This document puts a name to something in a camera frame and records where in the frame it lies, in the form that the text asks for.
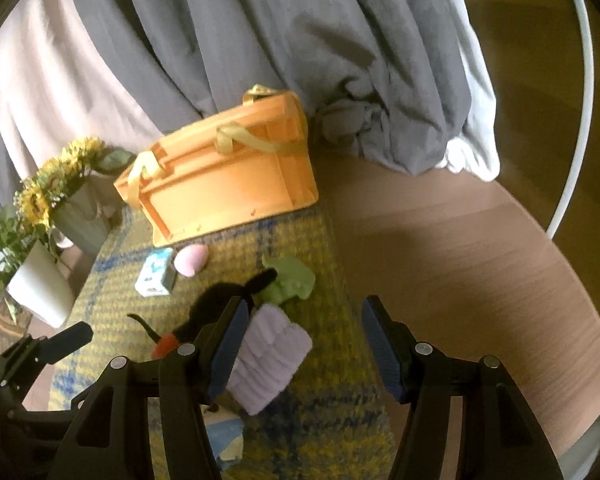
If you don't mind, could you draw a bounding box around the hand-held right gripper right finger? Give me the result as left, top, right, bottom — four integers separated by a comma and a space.
361, 295, 567, 480

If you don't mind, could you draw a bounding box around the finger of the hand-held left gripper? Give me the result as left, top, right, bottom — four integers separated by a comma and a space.
1, 321, 94, 388

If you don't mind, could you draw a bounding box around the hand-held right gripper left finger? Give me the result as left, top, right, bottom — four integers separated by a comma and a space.
51, 296, 251, 480

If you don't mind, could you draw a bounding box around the black plush toy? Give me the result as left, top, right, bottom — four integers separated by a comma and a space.
127, 269, 279, 359

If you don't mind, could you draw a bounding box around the lavender fuzzy cloth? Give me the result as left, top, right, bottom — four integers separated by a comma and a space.
228, 303, 313, 415

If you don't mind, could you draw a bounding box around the green plush toy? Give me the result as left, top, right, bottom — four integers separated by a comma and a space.
259, 255, 316, 306

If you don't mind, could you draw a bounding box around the pink soft ball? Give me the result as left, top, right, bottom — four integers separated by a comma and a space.
174, 245, 210, 278

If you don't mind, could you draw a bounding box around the light blue plush toy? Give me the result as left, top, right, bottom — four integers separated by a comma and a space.
202, 406, 245, 471

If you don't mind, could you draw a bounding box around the white blue soft cube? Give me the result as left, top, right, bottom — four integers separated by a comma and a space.
134, 247, 177, 296

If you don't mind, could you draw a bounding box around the orange plastic storage basket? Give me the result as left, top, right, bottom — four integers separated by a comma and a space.
113, 91, 319, 243

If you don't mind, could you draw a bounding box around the woven wicker basket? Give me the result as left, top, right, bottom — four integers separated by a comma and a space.
0, 300, 33, 351

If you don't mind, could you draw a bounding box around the yellow blue woven rug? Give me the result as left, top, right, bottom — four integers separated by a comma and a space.
48, 199, 397, 480

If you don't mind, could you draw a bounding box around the white plant pot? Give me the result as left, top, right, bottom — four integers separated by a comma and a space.
6, 240, 76, 328

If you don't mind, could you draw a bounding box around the green leafy plant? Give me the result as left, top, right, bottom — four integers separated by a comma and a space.
0, 205, 51, 321

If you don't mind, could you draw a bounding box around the white flower pot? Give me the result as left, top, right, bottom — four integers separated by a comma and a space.
53, 170, 122, 256

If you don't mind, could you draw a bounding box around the sunflower bouquet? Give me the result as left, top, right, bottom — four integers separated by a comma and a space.
14, 136, 136, 228

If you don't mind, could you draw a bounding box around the pink sheer curtain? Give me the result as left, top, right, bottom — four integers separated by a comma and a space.
0, 0, 181, 201

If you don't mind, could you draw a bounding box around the grey curtain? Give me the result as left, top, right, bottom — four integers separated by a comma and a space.
0, 0, 499, 216

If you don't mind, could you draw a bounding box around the white curved tube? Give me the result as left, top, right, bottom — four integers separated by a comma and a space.
546, 0, 594, 239

